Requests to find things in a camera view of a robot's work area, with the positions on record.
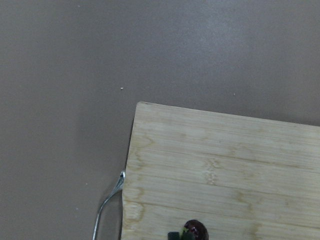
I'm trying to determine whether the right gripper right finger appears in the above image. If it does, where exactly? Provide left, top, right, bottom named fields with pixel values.
left=182, top=232, right=194, bottom=240

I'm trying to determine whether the dark red cherry pair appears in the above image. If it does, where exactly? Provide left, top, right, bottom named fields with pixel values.
left=182, top=219, right=209, bottom=240

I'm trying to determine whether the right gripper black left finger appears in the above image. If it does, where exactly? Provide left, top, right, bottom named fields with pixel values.
left=167, top=231, right=181, bottom=240

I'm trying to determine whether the bamboo cutting board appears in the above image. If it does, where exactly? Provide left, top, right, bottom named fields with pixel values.
left=91, top=101, right=320, bottom=240

